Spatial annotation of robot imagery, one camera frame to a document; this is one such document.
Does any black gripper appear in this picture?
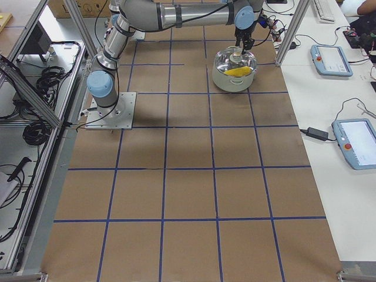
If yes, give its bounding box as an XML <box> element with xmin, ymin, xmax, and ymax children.
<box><xmin>234</xmin><ymin>24</ymin><xmax>254</xmax><ymax>54</ymax></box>

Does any glass pot lid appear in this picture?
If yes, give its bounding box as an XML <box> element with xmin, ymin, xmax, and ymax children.
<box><xmin>214</xmin><ymin>46</ymin><xmax>257</xmax><ymax>78</ymax></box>

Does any yellow corn cob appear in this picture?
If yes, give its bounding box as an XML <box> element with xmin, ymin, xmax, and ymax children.
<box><xmin>224</xmin><ymin>66</ymin><xmax>253</xmax><ymax>77</ymax></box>

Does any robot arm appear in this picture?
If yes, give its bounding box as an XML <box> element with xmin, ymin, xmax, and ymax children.
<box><xmin>87</xmin><ymin>0</ymin><xmax>263</xmax><ymax>119</ymax></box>

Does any pale green steel pot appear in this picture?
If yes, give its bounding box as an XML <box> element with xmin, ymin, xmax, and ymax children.
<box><xmin>212</xmin><ymin>61</ymin><xmax>257</xmax><ymax>92</ymax></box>

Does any far teach pendant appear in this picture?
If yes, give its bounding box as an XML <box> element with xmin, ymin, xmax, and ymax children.
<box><xmin>310</xmin><ymin>45</ymin><xmax>353</xmax><ymax>77</ymax></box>

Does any teach pendant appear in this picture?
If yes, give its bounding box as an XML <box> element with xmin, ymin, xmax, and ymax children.
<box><xmin>310</xmin><ymin>45</ymin><xmax>353</xmax><ymax>77</ymax></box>
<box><xmin>332</xmin><ymin>118</ymin><xmax>375</xmax><ymax>170</ymax></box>

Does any black power adapter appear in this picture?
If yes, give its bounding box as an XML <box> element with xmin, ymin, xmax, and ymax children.
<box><xmin>306</xmin><ymin>127</ymin><xmax>328</xmax><ymax>141</ymax></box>

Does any near teach pendant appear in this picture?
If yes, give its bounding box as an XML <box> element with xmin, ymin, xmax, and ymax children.
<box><xmin>332</xmin><ymin>118</ymin><xmax>375</xmax><ymax>170</ymax></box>

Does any cardboard box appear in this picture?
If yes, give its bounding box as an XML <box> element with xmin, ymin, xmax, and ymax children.
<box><xmin>46</xmin><ymin>0</ymin><xmax>112</xmax><ymax>20</ymax></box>

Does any aluminium frame post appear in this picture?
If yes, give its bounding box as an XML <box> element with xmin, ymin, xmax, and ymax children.
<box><xmin>275</xmin><ymin>0</ymin><xmax>311</xmax><ymax>67</ymax></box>

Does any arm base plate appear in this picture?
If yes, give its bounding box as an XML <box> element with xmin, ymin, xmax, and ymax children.
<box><xmin>129</xmin><ymin>31</ymin><xmax>146</xmax><ymax>41</ymax></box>
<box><xmin>84</xmin><ymin>92</ymin><xmax>137</xmax><ymax>130</ymax></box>

